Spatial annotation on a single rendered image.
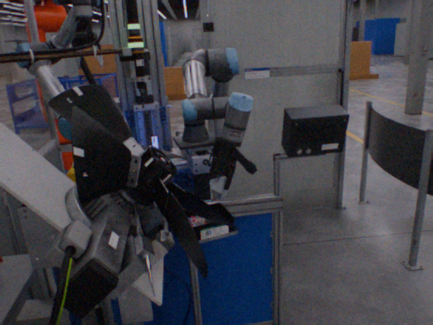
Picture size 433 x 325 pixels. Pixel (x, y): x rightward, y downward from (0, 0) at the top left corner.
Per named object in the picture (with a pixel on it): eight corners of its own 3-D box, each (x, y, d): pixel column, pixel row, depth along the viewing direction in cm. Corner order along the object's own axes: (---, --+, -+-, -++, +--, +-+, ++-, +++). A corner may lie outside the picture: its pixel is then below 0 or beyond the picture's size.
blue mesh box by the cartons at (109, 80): (65, 130, 731) (56, 80, 700) (85, 117, 850) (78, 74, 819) (107, 127, 732) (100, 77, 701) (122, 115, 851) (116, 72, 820)
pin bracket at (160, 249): (135, 257, 114) (155, 238, 113) (138, 249, 120) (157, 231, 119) (148, 269, 115) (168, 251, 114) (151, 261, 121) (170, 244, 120)
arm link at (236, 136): (243, 127, 125) (247, 132, 117) (240, 140, 126) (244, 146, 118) (222, 122, 123) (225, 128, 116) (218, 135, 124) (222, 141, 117)
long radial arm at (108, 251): (85, 227, 105) (112, 200, 103) (105, 242, 107) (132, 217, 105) (56, 291, 77) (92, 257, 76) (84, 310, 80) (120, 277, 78)
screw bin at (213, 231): (184, 245, 141) (182, 230, 139) (173, 227, 156) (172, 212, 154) (236, 233, 148) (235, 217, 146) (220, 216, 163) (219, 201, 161)
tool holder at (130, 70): (129, 83, 106) (125, 48, 103) (118, 82, 111) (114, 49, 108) (155, 79, 111) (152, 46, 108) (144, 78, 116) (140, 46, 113)
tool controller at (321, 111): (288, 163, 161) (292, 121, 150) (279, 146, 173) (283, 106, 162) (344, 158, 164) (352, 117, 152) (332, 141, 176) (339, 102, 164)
